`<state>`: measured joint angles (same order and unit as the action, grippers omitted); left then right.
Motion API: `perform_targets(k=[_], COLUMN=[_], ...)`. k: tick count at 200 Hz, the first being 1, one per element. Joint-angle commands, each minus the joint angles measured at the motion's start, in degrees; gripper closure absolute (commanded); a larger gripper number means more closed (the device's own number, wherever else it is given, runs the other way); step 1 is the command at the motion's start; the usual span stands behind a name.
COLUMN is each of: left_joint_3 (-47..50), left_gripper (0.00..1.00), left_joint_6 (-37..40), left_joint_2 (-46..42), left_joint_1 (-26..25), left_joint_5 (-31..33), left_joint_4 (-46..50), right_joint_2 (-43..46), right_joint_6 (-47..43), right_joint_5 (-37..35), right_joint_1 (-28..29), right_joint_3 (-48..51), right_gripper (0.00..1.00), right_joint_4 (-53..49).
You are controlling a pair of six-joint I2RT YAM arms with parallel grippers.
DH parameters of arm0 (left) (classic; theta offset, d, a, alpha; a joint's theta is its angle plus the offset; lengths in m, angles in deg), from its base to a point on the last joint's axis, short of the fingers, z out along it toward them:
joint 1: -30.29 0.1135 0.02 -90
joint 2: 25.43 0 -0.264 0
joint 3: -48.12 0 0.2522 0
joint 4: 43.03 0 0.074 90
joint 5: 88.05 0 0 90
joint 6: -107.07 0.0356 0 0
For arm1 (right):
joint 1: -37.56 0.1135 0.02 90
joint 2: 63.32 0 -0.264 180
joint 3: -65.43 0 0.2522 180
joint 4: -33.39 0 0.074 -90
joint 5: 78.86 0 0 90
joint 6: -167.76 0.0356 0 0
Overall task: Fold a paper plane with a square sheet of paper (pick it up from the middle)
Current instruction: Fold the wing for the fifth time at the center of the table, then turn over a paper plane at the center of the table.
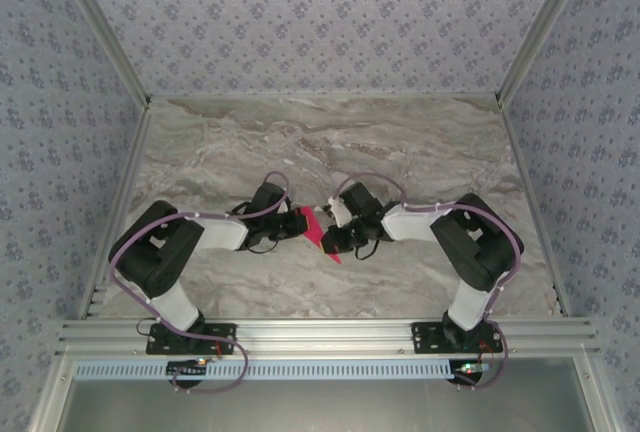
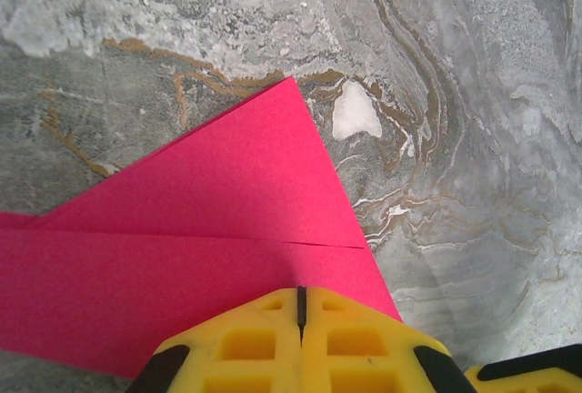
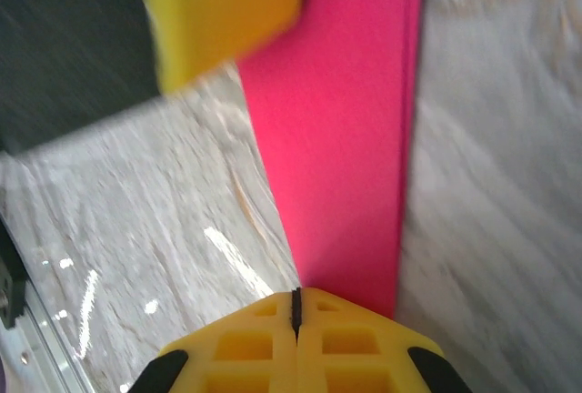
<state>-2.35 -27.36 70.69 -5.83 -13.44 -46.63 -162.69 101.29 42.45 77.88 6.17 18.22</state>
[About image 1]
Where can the pink square paper sheet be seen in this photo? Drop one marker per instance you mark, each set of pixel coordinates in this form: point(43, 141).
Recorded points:
point(312, 227)

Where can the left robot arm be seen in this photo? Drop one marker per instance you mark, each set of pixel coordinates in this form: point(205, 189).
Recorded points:
point(155, 252)

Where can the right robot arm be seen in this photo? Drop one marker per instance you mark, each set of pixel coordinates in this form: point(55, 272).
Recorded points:
point(475, 247)

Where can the grey metal panel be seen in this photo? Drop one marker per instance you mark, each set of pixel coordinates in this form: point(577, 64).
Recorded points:
point(325, 409)

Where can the small black circuit board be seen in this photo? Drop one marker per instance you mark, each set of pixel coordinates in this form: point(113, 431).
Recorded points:
point(187, 369)
point(470, 371)

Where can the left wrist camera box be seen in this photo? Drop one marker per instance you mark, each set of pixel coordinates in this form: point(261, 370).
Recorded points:
point(267, 198)

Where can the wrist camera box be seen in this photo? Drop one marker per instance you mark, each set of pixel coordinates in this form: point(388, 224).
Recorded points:
point(267, 198)
point(357, 199)

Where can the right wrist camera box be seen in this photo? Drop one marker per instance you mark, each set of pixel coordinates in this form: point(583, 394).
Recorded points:
point(357, 199)

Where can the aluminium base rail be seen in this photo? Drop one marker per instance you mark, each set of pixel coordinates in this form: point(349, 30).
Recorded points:
point(325, 334)

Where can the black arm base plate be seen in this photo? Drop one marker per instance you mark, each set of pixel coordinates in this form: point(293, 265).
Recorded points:
point(220, 337)
point(425, 339)

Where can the aluminium side rail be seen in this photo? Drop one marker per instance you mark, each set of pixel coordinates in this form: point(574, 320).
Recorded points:
point(117, 212)
point(535, 212)

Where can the aluminium frame post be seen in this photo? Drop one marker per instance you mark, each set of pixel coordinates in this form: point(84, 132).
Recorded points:
point(105, 32)
point(542, 27)

